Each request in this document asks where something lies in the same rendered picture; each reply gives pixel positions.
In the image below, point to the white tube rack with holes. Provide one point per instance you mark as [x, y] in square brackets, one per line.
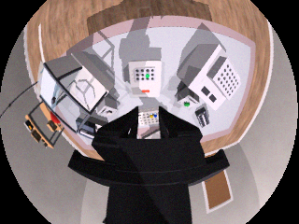
[144, 116]

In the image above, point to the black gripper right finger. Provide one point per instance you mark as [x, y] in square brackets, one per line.
[176, 126]

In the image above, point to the light grey bench mat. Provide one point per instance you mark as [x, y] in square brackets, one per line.
[173, 46]

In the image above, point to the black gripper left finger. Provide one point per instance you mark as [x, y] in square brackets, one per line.
[121, 126]

